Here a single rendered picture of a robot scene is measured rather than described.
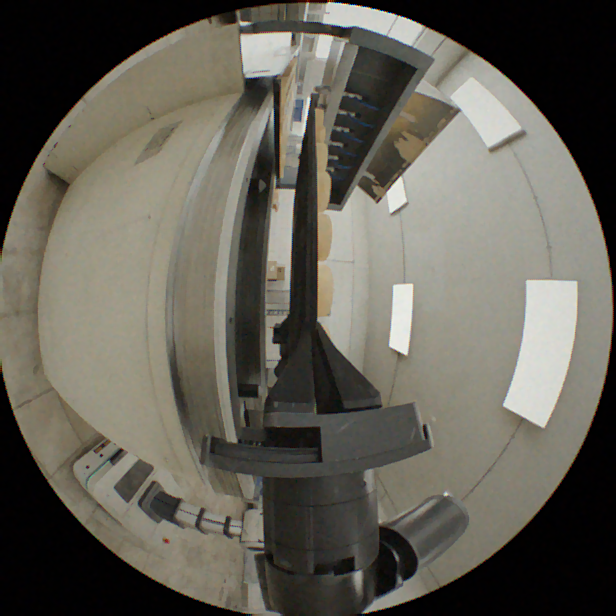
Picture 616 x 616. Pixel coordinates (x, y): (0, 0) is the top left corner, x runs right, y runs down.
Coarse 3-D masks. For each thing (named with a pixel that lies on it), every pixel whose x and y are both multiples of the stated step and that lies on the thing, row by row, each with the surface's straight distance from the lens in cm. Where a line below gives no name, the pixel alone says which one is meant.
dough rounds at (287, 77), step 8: (288, 64) 82; (296, 64) 102; (288, 72) 65; (288, 80) 57; (288, 88) 66; (288, 96) 64; (280, 104) 51; (288, 104) 69; (280, 112) 50; (288, 112) 76; (280, 120) 58; (288, 120) 84; (280, 128) 53; (288, 128) 88; (280, 136) 61; (280, 144) 56; (280, 152) 61; (280, 160) 60; (280, 168) 65; (280, 176) 65
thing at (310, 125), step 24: (312, 96) 35; (312, 120) 26; (312, 144) 21; (312, 168) 18; (312, 192) 15; (312, 216) 14; (312, 240) 13; (312, 264) 13; (312, 288) 12; (312, 312) 12; (312, 336) 12; (312, 360) 13
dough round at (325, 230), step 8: (320, 216) 17; (328, 216) 18; (320, 224) 16; (328, 224) 17; (320, 232) 16; (328, 232) 16; (320, 240) 16; (328, 240) 16; (320, 248) 16; (328, 248) 16; (320, 256) 17
